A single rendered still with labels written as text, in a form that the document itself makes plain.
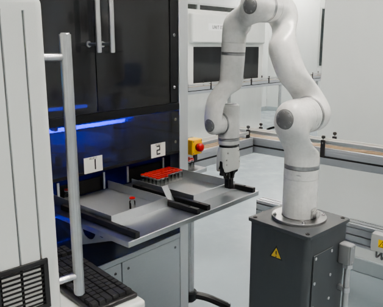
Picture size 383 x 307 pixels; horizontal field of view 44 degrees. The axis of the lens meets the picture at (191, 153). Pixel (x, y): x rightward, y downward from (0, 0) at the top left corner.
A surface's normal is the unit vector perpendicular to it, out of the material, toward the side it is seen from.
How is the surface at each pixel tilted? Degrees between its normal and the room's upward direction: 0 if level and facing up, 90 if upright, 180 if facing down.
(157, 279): 90
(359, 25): 90
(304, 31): 90
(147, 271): 90
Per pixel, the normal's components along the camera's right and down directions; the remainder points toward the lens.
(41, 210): 0.67, 0.16
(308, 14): -0.67, 0.16
